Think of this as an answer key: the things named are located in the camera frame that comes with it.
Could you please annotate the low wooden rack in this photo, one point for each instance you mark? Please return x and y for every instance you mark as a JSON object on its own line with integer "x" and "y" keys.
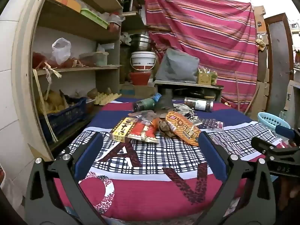
{"x": 187, "y": 84}

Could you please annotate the white plastic bag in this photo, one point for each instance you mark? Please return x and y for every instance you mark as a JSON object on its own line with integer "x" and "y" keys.
{"x": 61, "y": 51}

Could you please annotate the brown paper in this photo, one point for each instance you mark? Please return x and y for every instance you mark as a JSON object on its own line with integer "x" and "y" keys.
{"x": 166, "y": 129}

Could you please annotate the yellow egg tray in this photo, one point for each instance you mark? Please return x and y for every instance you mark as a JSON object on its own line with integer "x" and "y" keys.
{"x": 106, "y": 98}

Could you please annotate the white label jar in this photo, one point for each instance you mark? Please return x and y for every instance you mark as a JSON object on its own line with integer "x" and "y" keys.
{"x": 201, "y": 104}

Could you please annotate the red plastic basin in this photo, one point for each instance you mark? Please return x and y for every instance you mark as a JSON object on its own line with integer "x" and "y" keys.
{"x": 139, "y": 78}

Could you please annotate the black white wrapper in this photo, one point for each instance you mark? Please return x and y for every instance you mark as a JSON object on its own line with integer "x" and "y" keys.
{"x": 187, "y": 114}

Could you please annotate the dark blue plastic crate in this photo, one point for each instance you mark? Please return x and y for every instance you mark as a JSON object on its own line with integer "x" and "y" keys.
{"x": 65, "y": 117}

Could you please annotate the clear plastic container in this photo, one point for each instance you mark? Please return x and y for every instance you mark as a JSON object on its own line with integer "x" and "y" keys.
{"x": 95, "y": 59}

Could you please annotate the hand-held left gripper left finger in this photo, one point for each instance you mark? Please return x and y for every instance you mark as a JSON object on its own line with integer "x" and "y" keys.
{"x": 88, "y": 159}

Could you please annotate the clear purple candy tray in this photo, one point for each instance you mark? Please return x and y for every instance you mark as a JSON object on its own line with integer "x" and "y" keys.
{"x": 208, "y": 123}

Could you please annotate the white sink cabinet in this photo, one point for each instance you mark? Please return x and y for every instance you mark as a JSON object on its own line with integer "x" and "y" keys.
{"x": 293, "y": 91}

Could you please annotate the wooden stick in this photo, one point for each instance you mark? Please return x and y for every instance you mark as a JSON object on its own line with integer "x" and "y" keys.
{"x": 238, "y": 91}

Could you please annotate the blue printed cardboard box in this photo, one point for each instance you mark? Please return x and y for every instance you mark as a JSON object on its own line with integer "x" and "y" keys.
{"x": 138, "y": 91}

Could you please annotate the stainless steel pot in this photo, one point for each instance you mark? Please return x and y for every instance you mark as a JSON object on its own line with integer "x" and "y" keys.
{"x": 140, "y": 42}

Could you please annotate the red snack packet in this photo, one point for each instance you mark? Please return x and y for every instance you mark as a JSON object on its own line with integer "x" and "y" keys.
{"x": 143, "y": 131}

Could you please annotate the white electric box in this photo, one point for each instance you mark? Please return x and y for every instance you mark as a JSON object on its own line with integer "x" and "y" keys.
{"x": 294, "y": 27}

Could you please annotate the red striped curtain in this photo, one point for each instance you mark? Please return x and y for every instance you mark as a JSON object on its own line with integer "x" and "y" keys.
{"x": 199, "y": 28}

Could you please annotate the brown framed door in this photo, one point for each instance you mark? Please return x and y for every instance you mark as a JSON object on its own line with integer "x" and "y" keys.
{"x": 279, "y": 63}

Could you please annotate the wooden chopstick holder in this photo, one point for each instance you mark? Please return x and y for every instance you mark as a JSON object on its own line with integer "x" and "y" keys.
{"x": 204, "y": 78}

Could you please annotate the cardboard sheet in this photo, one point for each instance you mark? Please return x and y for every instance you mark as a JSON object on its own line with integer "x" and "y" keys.
{"x": 260, "y": 18}

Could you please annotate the white plastic bucket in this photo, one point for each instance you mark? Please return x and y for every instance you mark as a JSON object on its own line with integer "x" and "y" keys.
{"x": 143, "y": 61}

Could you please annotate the yellow snack box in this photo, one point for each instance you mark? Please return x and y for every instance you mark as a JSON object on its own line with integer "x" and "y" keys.
{"x": 121, "y": 131}

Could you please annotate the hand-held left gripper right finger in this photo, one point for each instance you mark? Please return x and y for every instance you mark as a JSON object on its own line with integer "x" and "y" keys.
{"x": 214, "y": 159}

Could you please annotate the potato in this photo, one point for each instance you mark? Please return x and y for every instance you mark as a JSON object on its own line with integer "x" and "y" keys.
{"x": 92, "y": 93}

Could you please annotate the person's right hand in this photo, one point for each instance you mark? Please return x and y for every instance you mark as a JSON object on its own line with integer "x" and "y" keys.
{"x": 290, "y": 189}

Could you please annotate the red mesh bag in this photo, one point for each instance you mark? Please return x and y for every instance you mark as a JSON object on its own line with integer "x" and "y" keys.
{"x": 39, "y": 59}

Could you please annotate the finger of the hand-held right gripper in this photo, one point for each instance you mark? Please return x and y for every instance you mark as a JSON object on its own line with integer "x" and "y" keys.
{"x": 284, "y": 132}
{"x": 262, "y": 144}

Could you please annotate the orange snack packet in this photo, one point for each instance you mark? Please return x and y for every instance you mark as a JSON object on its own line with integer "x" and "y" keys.
{"x": 185, "y": 129}

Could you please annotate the stacked cardboard pieces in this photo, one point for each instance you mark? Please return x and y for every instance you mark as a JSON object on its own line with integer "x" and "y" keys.
{"x": 260, "y": 98}

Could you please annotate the light blue plastic basket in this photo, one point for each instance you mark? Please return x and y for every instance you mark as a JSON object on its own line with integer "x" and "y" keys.
{"x": 267, "y": 119}

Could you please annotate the printed blanket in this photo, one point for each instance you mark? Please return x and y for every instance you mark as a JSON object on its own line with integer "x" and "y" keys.
{"x": 152, "y": 192}

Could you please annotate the small pink packet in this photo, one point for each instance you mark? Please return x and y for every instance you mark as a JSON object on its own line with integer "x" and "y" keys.
{"x": 219, "y": 125}

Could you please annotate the orange box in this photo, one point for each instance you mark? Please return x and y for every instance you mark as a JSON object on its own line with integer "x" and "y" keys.
{"x": 63, "y": 1}

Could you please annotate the clear plastic wrapper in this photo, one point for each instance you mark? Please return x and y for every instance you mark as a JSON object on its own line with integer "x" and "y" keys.
{"x": 143, "y": 115}

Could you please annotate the wooden shelf unit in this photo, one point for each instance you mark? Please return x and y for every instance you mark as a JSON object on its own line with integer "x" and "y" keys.
{"x": 22, "y": 86}

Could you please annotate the green leafy vegetables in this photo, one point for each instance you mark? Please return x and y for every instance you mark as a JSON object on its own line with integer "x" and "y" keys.
{"x": 214, "y": 78}

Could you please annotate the green plastic tray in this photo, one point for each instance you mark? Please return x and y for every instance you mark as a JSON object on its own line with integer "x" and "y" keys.
{"x": 93, "y": 17}

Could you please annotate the dark grey funnel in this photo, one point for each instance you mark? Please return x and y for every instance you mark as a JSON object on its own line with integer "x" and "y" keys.
{"x": 165, "y": 100}

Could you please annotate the green label jar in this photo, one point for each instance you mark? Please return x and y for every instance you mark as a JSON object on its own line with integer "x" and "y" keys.
{"x": 145, "y": 104}

